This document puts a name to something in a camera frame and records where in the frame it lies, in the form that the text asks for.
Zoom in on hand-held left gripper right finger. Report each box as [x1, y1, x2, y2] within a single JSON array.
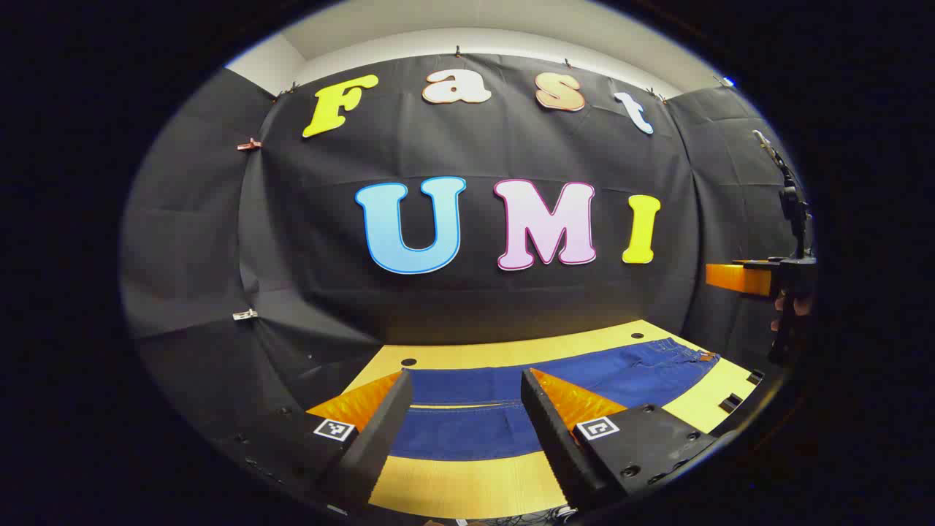
[[520, 367, 720, 512]]

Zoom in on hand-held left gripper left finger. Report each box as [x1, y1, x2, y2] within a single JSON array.
[[212, 369, 415, 512]]

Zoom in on blue denim jeans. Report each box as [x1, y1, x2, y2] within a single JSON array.
[[391, 338, 720, 462]]

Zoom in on black backdrop cloth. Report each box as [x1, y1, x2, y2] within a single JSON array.
[[121, 53, 812, 439]]

